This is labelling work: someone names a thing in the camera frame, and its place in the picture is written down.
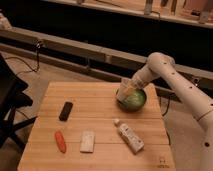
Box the white rectangular block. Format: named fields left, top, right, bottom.
left=80, top=131, right=95, bottom=153

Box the orange carrot toy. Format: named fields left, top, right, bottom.
left=55, top=131, right=66, bottom=153

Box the black cable on floor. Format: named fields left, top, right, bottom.
left=3, top=41, right=43, bottom=76

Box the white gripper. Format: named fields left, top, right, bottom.
left=131, top=72, right=148, bottom=89

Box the black rectangular block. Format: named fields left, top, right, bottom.
left=59, top=102, right=73, bottom=121

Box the black office chair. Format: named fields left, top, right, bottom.
left=0, top=53, right=36, bottom=149

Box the white tube with cap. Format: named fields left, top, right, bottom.
left=114, top=119, right=144, bottom=154

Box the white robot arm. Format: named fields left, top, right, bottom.
left=131, top=52, right=213, bottom=171

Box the green ceramic bowl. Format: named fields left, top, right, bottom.
left=117, top=90, right=147, bottom=112

